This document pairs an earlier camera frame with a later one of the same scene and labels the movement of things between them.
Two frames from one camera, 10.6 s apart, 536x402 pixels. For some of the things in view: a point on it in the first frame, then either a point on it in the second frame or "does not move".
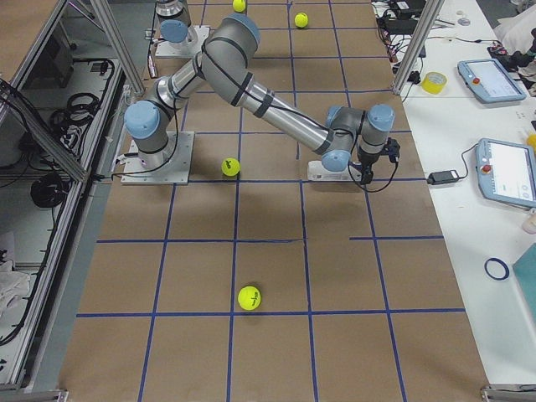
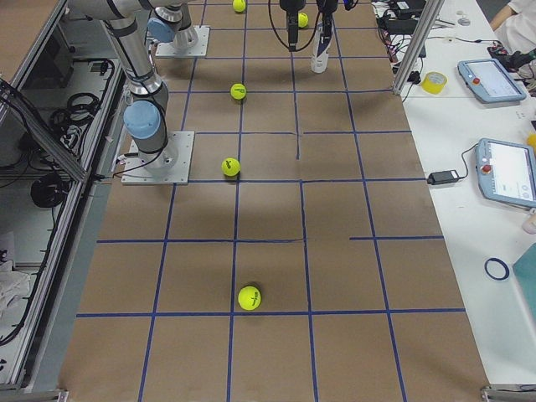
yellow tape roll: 433,82 does not move
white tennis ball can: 317,172 to 322,47
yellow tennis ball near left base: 239,5 does not move
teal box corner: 525,270 does not move
